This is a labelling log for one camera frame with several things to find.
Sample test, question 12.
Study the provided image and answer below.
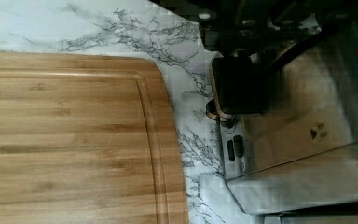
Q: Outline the silver two-slot toaster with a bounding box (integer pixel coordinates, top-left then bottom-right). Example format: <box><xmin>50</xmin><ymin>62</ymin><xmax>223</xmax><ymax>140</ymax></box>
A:
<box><xmin>212</xmin><ymin>20</ymin><xmax>358</xmax><ymax>215</ymax></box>

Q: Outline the wooden cutting board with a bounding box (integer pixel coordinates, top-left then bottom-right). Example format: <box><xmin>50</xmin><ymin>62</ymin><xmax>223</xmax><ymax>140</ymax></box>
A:
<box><xmin>0</xmin><ymin>52</ymin><xmax>188</xmax><ymax>224</ymax></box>

